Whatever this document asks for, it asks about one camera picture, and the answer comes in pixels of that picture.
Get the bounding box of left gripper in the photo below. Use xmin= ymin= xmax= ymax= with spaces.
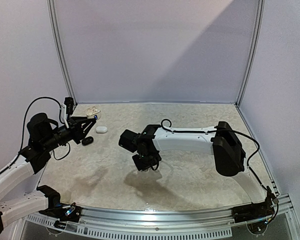
xmin=41 ymin=116 xmax=96 ymax=152

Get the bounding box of white oval charging case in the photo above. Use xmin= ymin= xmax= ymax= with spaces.
xmin=95 ymin=126 xmax=108 ymax=134

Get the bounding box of left aluminium corner post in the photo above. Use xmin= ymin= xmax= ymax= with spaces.
xmin=47 ymin=0 xmax=78 ymax=106

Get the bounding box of aluminium corner post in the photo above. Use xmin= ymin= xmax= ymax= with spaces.
xmin=235 ymin=0 xmax=265 ymax=108
xmin=47 ymin=0 xmax=78 ymax=106

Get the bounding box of right aluminium corner post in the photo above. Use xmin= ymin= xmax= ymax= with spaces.
xmin=235 ymin=0 xmax=265 ymax=108

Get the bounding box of black charging case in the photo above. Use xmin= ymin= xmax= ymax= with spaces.
xmin=81 ymin=136 xmax=94 ymax=146

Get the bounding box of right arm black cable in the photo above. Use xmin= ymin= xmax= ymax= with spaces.
xmin=160 ymin=118 xmax=281 ymax=201

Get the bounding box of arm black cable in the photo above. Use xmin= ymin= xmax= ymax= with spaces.
xmin=160 ymin=118 xmax=281 ymax=201
xmin=0 ymin=96 xmax=72 ymax=183

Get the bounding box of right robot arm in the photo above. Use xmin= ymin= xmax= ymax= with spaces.
xmin=118 ymin=121 xmax=272 ymax=218

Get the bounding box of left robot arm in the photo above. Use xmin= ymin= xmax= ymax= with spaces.
xmin=0 ymin=112 xmax=98 ymax=234

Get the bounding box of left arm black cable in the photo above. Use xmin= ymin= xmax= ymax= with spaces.
xmin=0 ymin=96 xmax=72 ymax=183

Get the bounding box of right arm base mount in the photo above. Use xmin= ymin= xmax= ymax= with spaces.
xmin=231 ymin=197 xmax=275 ymax=223

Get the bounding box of aluminium front rail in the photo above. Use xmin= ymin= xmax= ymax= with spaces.
xmin=12 ymin=194 xmax=300 ymax=240

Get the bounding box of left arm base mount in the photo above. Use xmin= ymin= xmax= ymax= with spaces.
xmin=36 ymin=185 xmax=83 ymax=223

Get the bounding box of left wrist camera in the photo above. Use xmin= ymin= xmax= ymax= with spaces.
xmin=59 ymin=97 xmax=75 ymax=128

